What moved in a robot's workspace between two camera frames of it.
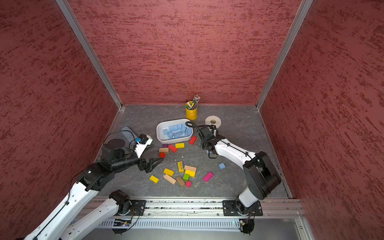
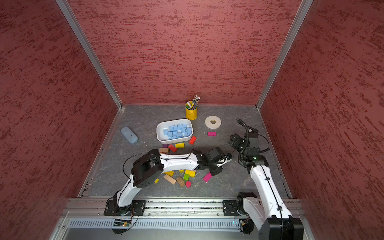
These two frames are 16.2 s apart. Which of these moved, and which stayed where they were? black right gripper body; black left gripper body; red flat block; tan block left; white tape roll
Moved: black left gripper body; black right gripper body
Stayed: white tape roll; red flat block; tan block left
